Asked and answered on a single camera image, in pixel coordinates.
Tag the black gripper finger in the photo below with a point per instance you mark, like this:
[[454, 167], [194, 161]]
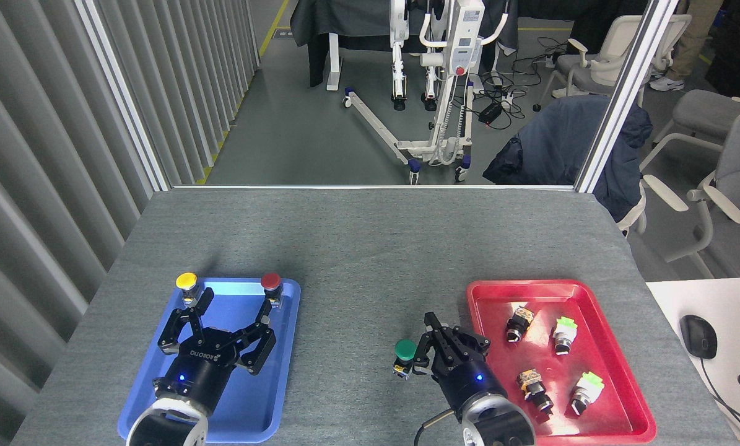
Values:
[[433, 353], [178, 331], [465, 344], [258, 350]]

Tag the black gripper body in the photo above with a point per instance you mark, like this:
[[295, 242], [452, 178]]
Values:
[[469, 381], [202, 371]]

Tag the green push button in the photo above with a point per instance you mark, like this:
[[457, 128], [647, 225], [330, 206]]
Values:
[[405, 350]]

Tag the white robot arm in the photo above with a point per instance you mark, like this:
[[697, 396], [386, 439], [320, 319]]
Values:
[[165, 427], [500, 424]]

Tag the yellow push button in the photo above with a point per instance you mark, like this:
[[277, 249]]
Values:
[[187, 282]]

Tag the red push button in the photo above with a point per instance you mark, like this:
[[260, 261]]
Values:
[[271, 282]]

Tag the blue plastic tray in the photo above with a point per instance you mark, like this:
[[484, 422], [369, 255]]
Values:
[[140, 396]]

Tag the red plastic tray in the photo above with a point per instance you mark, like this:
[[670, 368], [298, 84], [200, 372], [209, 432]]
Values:
[[617, 347]]

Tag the white side table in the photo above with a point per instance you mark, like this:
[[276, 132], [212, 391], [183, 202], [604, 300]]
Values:
[[673, 297]]

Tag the white chair under jacket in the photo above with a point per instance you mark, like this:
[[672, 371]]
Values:
[[636, 214]]

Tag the dark blue jacket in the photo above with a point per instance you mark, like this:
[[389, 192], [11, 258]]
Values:
[[555, 142]]

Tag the black computer mouse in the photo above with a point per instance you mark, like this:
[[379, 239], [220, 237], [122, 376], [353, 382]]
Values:
[[698, 336]]

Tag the black power adapter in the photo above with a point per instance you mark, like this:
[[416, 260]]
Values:
[[490, 112]]

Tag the white power strip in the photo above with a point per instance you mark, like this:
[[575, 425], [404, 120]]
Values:
[[511, 94]]

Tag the white stand on wheels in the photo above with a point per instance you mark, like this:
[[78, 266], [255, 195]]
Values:
[[450, 74]]

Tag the table with dark cloth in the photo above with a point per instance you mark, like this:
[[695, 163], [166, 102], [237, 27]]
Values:
[[345, 25]]

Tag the person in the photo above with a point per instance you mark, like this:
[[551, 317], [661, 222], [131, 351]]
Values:
[[692, 43]]

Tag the black selector switch yellow body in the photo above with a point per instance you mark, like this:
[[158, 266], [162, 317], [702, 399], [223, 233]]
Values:
[[518, 323], [534, 387]]

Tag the green white selector switch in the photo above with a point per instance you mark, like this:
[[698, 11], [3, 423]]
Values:
[[564, 334], [586, 390]]

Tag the silver aluminium rail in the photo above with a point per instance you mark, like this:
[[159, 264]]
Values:
[[370, 186]]

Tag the silver aluminium post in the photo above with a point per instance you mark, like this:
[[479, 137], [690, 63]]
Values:
[[623, 93]]

